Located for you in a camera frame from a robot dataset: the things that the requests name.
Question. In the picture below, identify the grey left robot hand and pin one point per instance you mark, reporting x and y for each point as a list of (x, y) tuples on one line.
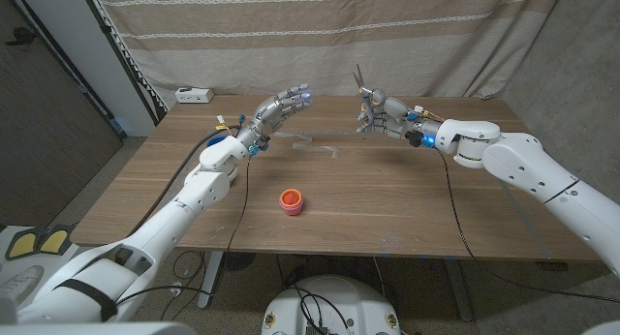
[(276, 110)]

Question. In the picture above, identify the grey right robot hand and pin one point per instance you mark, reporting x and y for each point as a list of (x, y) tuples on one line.
[(397, 119)]

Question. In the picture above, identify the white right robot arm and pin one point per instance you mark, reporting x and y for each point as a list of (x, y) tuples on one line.
[(533, 170)]

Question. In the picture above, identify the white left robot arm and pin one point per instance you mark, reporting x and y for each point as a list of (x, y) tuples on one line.
[(160, 228)]

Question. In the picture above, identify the white domed robot base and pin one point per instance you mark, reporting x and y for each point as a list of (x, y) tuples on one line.
[(349, 301)]

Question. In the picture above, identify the clear tape strip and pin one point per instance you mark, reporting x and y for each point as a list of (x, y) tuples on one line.
[(315, 148)]

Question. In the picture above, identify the white power strip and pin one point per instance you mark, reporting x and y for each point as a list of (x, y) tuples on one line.
[(194, 95)]

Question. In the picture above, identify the beige striped curtain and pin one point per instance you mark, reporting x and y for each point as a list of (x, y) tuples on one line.
[(315, 35)]

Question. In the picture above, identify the orange plastic cup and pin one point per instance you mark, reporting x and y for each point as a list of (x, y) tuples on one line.
[(291, 198)]

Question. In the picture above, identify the pink plastic cup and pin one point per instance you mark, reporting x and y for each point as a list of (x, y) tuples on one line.
[(291, 211)]

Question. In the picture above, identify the black round floor object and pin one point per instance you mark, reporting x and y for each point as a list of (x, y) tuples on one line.
[(237, 261)]

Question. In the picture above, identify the grey table leg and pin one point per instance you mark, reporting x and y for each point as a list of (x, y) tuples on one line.
[(457, 291)]

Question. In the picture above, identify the white table leg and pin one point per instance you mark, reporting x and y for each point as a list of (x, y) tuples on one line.
[(210, 282)]

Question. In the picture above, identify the black curtain stand pole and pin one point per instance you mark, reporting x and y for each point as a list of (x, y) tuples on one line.
[(105, 29)]

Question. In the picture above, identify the white floor plug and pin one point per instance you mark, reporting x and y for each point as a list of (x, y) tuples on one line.
[(176, 287)]

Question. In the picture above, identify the dark textured door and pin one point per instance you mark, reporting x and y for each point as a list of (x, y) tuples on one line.
[(43, 131)]

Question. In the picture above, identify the white platform box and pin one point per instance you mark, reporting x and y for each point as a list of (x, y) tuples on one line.
[(72, 255)]

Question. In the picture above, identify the yellow black padded object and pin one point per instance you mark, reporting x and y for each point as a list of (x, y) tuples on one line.
[(21, 245), (55, 239)]

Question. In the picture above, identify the white robot torso edge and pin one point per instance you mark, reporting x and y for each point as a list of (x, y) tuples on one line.
[(97, 328)]

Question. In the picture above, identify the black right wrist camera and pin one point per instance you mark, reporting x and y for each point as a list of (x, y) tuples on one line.
[(414, 139)]

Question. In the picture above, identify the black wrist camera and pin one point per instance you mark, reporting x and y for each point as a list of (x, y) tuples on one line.
[(262, 143), (414, 139)]

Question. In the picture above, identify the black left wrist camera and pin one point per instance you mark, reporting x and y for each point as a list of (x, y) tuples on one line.
[(262, 143)]

